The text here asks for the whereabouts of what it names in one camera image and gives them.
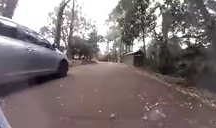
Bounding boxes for small green shed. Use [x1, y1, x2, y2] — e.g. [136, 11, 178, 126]
[123, 49, 146, 67]

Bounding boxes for brown asphalt road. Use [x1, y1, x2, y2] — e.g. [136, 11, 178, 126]
[0, 61, 216, 128]

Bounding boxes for dark bushes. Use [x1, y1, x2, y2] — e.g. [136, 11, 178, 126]
[69, 29, 104, 62]

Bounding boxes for thin tree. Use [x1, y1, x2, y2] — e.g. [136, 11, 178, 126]
[65, 0, 78, 60]

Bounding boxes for leaning tree trunk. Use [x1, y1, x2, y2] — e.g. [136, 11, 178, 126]
[53, 0, 72, 48]

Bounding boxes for row of trees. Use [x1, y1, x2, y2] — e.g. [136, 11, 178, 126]
[105, 0, 216, 91]

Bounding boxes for leaf-strewn road verge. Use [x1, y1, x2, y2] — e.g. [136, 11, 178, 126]
[129, 63, 216, 111]

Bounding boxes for grey car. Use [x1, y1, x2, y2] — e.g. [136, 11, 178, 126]
[0, 14, 70, 86]

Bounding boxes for dark tree trunk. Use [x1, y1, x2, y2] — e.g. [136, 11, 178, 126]
[0, 0, 20, 20]

